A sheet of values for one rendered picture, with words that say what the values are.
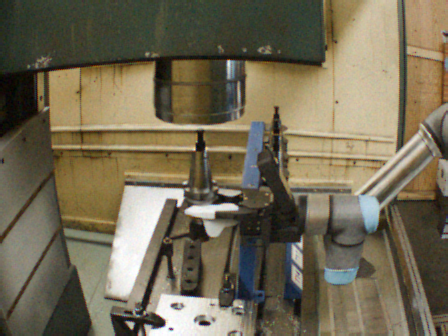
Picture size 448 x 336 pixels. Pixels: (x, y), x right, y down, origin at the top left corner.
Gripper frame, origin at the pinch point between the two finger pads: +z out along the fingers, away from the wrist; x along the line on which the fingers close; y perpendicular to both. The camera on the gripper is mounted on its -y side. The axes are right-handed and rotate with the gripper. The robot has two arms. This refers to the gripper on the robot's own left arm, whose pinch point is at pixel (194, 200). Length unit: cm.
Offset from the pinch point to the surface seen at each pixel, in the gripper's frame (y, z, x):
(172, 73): -25.1, 2.2, -7.2
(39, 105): -13.1, 42.2, 18.9
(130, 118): 18, 39, 101
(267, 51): -30.2, -12.5, -12.4
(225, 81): -23.4, -5.9, -6.0
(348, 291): 57, -43, 48
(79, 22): -36.7, 17.7, -12.4
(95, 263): 72, 55, 79
